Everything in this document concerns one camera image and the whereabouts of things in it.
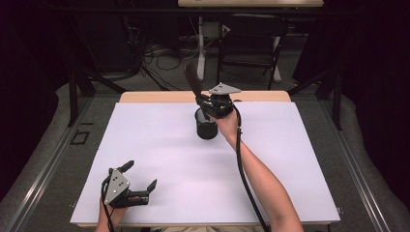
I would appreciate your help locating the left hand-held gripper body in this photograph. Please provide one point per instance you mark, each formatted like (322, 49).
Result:
(116, 187)

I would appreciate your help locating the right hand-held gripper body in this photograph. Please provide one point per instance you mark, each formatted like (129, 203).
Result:
(220, 103)

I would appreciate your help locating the black mesh pen holder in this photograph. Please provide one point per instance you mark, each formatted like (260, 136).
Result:
(206, 130)

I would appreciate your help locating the person's right hand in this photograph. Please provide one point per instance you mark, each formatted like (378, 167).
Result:
(227, 124)

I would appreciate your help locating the person's left hand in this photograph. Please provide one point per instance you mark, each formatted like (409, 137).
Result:
(114, 214)

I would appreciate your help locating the wooden table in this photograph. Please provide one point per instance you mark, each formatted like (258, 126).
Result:
(161, 96)

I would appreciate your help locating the white table cover sheet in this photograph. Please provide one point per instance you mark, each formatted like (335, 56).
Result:
(193, 167)

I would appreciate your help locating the white desk leg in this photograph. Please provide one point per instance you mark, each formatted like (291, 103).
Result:
(201, 48)
(277, 58)

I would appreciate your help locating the black chair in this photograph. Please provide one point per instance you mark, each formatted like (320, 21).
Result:
(251, 38)

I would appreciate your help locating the black metal stand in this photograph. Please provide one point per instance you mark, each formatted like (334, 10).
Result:
(80, 87)
(332, 90)

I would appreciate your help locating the wooden background desk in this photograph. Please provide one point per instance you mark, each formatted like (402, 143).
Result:
(251, 3)

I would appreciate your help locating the aluminium rail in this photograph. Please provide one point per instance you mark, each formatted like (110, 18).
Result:
(357, 174)
(48, 167)

